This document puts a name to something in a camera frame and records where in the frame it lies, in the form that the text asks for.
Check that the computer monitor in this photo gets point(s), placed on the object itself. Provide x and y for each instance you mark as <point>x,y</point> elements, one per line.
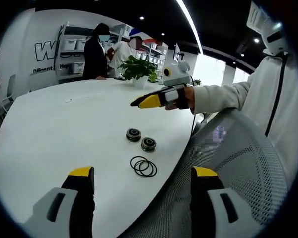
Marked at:
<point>176,52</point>

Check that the person's body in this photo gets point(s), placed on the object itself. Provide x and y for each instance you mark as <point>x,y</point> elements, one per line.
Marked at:
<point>260,104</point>

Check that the person's right forearm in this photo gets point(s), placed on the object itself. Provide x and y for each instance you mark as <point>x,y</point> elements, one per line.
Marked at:
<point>218,98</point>

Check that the white headset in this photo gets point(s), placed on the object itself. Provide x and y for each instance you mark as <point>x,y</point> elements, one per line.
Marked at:
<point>268,27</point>

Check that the grey mesh office chair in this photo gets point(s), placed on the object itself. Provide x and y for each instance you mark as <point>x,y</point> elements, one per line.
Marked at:
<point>238,158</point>

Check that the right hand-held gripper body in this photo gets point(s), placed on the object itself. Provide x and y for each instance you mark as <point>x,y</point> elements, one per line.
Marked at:
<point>177,74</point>

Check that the white table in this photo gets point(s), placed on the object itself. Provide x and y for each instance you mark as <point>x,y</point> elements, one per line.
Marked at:
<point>64,134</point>

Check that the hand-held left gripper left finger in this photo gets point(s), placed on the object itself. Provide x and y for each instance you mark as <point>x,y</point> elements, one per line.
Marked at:
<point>64,213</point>

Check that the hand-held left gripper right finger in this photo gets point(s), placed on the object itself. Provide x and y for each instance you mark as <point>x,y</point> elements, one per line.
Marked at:
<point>213,213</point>

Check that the green plant in white pot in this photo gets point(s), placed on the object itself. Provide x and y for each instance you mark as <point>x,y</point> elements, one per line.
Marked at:
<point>139,69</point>

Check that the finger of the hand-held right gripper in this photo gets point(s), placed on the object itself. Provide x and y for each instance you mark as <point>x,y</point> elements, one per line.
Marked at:
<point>151,102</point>
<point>139,100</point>

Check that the white storage shelf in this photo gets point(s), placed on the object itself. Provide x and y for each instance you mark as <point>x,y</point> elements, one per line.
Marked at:
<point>72,44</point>

